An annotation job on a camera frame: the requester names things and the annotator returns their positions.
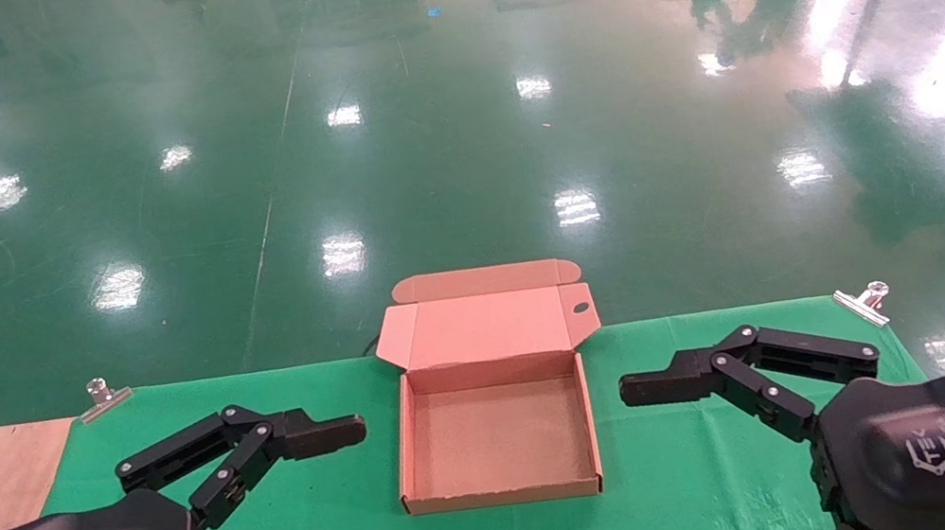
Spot silver binder clip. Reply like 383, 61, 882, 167
830, 279, 897, 335
74, 371, 137, 425

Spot green table cloth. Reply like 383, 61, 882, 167
26, 259, 945, 530

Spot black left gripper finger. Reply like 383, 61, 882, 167
108, 384, 379, 530

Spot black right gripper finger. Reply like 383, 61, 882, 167
611, 303, 893, 470

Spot open brown cardboard box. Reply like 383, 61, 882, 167
364, 246, 630, 528

